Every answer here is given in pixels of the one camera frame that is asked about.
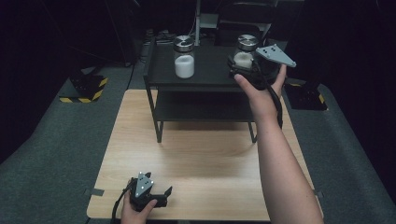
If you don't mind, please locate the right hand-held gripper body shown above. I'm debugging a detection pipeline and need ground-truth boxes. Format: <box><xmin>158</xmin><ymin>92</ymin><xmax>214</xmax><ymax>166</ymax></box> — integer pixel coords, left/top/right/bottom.
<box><xmin>230</xmin><ymin>43</ymin><xmax>297</xmax><ymax>91</ymax></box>

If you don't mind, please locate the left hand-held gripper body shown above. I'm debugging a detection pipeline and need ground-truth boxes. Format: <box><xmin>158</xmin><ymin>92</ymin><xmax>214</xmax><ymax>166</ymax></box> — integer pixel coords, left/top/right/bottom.
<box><xmin>128</xmin><ymin>171</ymin><xmax>169</xmax><ymax>213</ymax></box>

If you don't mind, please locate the glass jar with metal lid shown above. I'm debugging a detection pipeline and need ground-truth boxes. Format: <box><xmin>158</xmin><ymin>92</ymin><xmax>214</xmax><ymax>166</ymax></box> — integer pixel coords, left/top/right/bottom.
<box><xmin>173</xmin><ymin>35</ymin><xmax>196</xmax><ymax>79</ymax></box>
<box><xmin>233</xmin><ymin>34</ymin><xmax>260</xmax><ymax>70</ymax></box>

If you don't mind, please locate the black two-tier metal rack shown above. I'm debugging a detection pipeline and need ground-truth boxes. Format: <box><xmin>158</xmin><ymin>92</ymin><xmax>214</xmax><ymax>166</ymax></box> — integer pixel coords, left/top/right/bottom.
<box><xmin>142</xmin><ymin>37</ymin><xmax>290</xmax><ymax>145</ymax></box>

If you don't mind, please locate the person's left hand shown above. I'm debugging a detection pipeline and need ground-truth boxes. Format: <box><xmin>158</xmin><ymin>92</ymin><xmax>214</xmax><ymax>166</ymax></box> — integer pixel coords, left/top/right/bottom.
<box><xmin>120</xmin><ymin>186</ymin><xmax>159</xmax><ymax>224</ymax></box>

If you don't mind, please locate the person's right hand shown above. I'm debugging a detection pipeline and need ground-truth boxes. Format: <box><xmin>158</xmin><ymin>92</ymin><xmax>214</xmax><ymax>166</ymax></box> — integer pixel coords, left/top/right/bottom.
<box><xmin>233</xmin><ymin>63</ymin><xmax>288</xmax><ymax>125</ymax></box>

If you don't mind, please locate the black chair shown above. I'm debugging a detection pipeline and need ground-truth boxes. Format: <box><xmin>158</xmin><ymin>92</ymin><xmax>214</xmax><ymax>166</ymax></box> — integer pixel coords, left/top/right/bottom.
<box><xmin>214</xmin><ymin>2</ymin><xmax>278</xmax><ymax>48</ymax></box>

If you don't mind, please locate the black yellow striped stand base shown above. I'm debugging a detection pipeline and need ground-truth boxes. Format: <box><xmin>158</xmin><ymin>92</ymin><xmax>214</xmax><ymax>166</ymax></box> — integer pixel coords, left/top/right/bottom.
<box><xmin>58</xmin><ymin>68</ymin><xmax>109</xmax><ymax>104</ymax></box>
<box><xmin>284</xmin><ymin>81</ymin><xmax>329</xmax><ymax>112</ymax></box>

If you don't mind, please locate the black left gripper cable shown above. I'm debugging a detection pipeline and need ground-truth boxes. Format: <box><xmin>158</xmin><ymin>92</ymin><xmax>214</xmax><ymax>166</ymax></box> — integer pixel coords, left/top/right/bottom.
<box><xmin>111</xmin><ymin>177</ymin><xmax>135</xmax><ymax>224</ymax></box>

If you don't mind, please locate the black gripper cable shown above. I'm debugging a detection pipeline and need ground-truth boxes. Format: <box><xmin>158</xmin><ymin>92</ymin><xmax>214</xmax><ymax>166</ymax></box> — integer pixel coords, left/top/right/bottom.
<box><xmin>253</xmin><ymin>60</ymin><xmax>284</xmax><ymax>131</ymax></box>
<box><xmin>111</xmin><ymin>177</ymin><xmax>135</xmax><ymax>224</ymax></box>

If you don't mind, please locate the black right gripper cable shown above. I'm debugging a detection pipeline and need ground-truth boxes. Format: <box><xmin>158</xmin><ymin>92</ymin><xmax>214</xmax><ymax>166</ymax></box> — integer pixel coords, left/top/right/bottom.
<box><xmin>253</xmin><ymin>60</ymin><xmax>284</xmax><ymax>131</ymax></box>

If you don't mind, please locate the white metal post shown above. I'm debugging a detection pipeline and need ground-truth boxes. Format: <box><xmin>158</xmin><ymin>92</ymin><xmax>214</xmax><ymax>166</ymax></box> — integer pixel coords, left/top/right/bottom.
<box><xmin>193</xmin><ymin>0</ymin><xmax>202</xmax><ymax>48</ymax></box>

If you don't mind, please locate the bundle of floor cables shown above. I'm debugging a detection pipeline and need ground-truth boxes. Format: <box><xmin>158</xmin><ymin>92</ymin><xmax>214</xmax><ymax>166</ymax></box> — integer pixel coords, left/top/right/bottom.
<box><xmin>143</xmin><ymin>28</ymin><xmax>178</xmax><ymax>45</ymax></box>

